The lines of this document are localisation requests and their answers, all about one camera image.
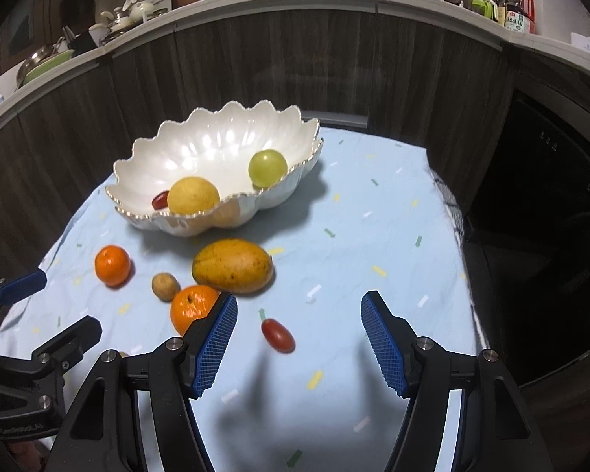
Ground black built-in dishwasher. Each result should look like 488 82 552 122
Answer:
465 88 590 389

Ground small brown longan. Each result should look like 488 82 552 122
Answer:
151 272 181 302

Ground yellow lemon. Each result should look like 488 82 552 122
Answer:
167 177 221 216

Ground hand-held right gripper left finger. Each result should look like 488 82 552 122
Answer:
49 291 239 472

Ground yellow mango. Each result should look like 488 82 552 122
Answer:
192 238 275 296

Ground dark wood kitchen cabinet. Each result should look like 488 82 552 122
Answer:
0 0 522 281

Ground white ceramic teapot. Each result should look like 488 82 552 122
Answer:
128 1 156 23

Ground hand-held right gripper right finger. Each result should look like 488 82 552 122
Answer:
360 290 556 472

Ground oil bottle with red handle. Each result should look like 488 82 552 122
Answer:
504 0 537 35

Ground steel mixing bowl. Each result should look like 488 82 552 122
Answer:
16 44 56 84

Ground white scalloped bowl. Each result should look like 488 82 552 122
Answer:
105 100 324 239

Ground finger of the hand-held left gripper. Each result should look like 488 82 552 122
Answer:
0 269 48 316
29 315 103 371

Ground round green plum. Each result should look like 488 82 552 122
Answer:
248 150 288 188

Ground orange tangerine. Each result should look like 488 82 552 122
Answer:
94 245 131 288
170 285 222 336

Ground black utensil holder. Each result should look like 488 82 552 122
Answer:
61 24 87 53

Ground light blue confetti cloth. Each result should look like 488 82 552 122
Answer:
0 125 483 472

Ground person's left hand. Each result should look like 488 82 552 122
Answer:
7 437 48 463

